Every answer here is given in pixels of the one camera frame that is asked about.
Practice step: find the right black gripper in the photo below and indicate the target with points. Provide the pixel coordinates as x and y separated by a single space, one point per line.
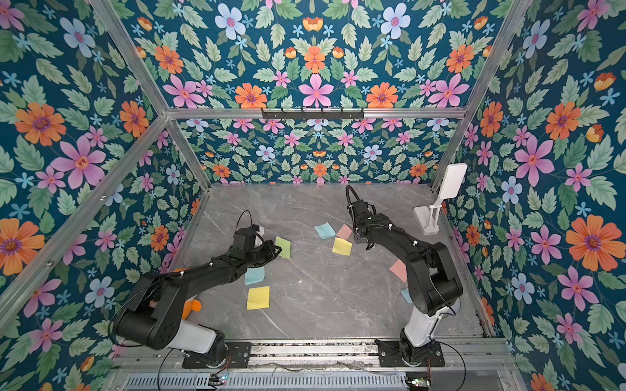
356 210

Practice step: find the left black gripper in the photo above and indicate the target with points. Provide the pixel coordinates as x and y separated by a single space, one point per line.
269 246

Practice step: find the green memo pad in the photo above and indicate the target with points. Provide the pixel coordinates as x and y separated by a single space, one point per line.
284 246

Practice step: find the torn pink memo page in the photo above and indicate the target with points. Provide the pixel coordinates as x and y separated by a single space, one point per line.
344 232

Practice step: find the blue memo pad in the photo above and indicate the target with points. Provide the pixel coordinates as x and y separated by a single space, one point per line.
254 276

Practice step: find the torn yellow memo page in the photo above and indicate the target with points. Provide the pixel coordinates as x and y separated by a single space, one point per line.
342 247

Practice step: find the torn blue memo page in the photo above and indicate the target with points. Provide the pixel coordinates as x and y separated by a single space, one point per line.
325 231

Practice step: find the yellow memo pad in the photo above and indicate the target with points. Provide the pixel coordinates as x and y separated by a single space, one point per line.
258 298

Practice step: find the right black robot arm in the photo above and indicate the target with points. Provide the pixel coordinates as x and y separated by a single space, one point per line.
433 283

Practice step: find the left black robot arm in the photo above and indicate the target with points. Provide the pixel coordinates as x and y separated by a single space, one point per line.
154 313

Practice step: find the white phone stand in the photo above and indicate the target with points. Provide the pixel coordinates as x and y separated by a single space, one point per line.
428 216

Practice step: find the small blue paper scrap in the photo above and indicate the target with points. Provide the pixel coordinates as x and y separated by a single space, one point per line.
406 295

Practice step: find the orange shark plush toy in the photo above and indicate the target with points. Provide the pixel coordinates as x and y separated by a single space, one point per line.
190 308

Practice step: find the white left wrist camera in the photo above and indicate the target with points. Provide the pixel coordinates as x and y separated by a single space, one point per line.
256 231

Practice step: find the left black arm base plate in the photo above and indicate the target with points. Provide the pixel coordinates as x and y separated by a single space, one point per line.
226 355

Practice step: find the black hook rail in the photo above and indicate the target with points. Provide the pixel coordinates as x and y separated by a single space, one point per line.
310 114

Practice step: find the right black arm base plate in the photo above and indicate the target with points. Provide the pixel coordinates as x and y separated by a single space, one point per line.
402 354

